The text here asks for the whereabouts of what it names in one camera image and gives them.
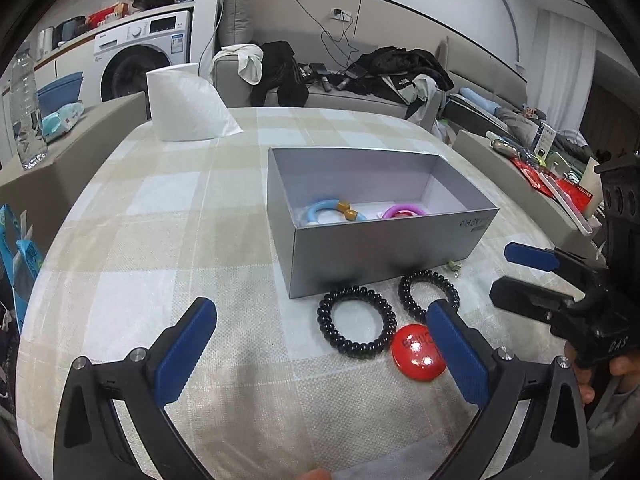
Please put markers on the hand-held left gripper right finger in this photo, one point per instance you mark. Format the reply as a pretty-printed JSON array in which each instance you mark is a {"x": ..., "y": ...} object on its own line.
[{"x": 460, "y": 355}]

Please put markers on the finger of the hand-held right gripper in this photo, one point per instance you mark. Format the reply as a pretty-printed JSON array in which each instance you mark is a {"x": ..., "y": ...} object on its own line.
[
  {"x": 530, "y": 255},
  {"x": 525, "y": 296}
]

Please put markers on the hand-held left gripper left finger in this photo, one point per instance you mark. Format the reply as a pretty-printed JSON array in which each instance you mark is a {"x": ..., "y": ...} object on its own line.
[{"x": 182, "y": 355}]

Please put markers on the red round badge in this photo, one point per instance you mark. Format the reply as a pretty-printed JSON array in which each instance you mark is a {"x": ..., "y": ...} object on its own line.
[{"x": 415, "y": 355}]

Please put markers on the grey cardboard box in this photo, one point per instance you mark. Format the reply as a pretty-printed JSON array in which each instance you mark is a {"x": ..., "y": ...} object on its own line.
[{"x": 375, "y": 265}]

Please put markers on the person's right forearm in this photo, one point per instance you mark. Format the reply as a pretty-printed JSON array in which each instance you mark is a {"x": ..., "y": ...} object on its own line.
[{"x": 615, "y": 425}]

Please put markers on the person's right hand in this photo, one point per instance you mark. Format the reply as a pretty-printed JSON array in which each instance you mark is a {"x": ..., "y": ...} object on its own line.
[{"x": 582, "y": 385}]

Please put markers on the long white box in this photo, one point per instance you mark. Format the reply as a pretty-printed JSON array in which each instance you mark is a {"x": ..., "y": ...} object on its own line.
[{"x": 570, "y": 205}]

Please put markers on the grey side table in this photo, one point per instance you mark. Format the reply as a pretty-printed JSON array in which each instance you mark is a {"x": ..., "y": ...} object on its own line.
[
  {"x": 515, "y": 190},
  {"x": 75, "y": 160}
]

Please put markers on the small olive trinket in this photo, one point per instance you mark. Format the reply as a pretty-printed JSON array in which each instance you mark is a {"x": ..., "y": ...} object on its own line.
[{"x": 454, "y": 267}]

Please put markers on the light blue pillow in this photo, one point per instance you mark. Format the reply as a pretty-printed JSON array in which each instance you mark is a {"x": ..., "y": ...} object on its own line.
[{"x": 477, "y": 100}]

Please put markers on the dark bags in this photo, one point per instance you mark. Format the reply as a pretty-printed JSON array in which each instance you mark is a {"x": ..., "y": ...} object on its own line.
[{"x": 7, "y": 350}]

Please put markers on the blue plastic bag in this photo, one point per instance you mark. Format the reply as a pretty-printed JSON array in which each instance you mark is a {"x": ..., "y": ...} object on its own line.
[{"x": 22, "y": 265}]

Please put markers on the grey chaise sofa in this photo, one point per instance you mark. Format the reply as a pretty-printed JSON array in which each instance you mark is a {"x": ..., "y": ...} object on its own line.
[{"x": 480, "y": 70}]

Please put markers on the white curtain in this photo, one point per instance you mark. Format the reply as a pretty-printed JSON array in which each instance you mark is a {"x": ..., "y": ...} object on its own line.
[{"x": 562, "y": 65}]

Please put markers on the white and grey garment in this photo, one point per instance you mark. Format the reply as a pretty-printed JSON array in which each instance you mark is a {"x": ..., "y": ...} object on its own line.
[{"x": 422, "y": 91}]

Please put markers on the dark clothes pile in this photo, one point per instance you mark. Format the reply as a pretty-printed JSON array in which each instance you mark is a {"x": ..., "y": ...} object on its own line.
[{"x": 395, "y": 67}]

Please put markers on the white paper towel roll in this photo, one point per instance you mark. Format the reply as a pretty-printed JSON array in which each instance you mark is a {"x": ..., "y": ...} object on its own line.
[{"x": 185, "y": 105}]

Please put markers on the wet wipes pack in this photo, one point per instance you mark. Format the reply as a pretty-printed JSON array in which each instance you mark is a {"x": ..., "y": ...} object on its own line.
[{"x": 62, "y": 120}]

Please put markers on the clear plastic water bottle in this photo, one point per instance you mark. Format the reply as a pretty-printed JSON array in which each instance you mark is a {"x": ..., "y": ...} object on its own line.
[{"x": 27, "y": 110}]

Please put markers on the blue plastic basin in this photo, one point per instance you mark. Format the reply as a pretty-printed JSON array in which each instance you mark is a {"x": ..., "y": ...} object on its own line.
[{"x": 60, "y": 91}]

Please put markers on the black jacket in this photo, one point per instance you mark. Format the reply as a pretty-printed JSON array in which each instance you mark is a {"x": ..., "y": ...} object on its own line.
[{"x": 280, "y": 72}]

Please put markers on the white washing machine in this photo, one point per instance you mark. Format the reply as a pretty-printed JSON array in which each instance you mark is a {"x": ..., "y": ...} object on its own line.
[{"x": 145, "y": 45}]

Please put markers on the grey cushion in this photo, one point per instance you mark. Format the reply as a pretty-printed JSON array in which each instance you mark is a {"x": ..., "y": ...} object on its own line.
[{"x": 236, "y": 22}]

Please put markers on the black pot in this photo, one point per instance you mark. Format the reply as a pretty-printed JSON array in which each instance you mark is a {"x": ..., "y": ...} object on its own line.
[{"x": 70, "y": 29}]

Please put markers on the red packets on counter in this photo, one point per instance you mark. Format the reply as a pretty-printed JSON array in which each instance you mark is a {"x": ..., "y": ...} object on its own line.
[{"x": 107, "y": 14}]

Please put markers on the wall socket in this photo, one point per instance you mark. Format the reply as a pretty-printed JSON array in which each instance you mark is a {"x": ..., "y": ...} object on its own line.
[{"x": 341, "y": 14}]

